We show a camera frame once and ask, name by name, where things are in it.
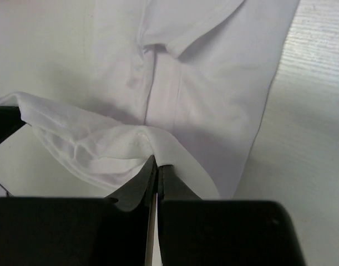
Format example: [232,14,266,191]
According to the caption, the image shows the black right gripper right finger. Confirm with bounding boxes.
[158,165,201,201]

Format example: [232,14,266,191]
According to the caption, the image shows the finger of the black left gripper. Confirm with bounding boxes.
[0,106,26,144]

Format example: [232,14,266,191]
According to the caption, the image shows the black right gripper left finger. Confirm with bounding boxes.
[105,155,157,212]

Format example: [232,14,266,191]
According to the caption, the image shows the white t shirt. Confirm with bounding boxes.
[0,1,298,198]

